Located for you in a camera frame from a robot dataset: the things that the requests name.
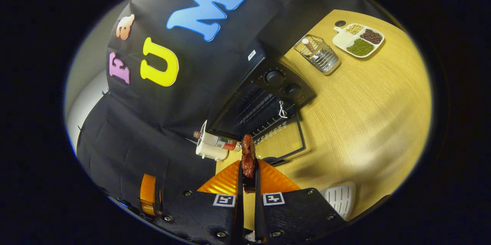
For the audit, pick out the white toaster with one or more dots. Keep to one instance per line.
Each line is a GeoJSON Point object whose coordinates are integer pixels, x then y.
{"type": "Point", "coordinates": [211, 152]}

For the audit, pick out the red label bottle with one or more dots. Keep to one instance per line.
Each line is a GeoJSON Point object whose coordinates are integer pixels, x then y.
{"type": "Point", "coordinates": [218, 141]}

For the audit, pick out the small black round cap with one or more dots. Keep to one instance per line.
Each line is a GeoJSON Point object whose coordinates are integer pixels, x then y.
{"type": "Point", "coordinates": [340, 23]}

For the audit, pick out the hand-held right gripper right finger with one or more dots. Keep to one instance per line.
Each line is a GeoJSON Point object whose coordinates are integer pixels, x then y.
{"type": "Point", "coordinates": [291, 214]}

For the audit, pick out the red braised meat piece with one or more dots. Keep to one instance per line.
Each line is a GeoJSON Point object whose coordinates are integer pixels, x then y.
{"type": "Point", "coordinates": [248, 160]}

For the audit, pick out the black electric oven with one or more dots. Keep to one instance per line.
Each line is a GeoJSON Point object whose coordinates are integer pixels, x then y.
{"type": "Point", "coordinates": [261, 103]}

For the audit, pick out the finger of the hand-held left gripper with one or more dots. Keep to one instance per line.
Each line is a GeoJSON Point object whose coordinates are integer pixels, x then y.
{"type": "Point", "coordinates": [148, 193]}

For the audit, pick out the white slotted plate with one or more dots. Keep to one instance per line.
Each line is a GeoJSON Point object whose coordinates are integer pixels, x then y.
{"type": "Point", "coordinates": [340, 199]}

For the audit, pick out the white divided bean tray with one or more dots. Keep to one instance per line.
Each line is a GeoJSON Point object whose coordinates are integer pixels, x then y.
{"type": "Point", "coordinates": [358, 41]}

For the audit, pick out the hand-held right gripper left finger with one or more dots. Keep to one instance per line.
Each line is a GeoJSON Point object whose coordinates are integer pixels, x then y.
{"type": "Point", "coordinates": [215, 218]}

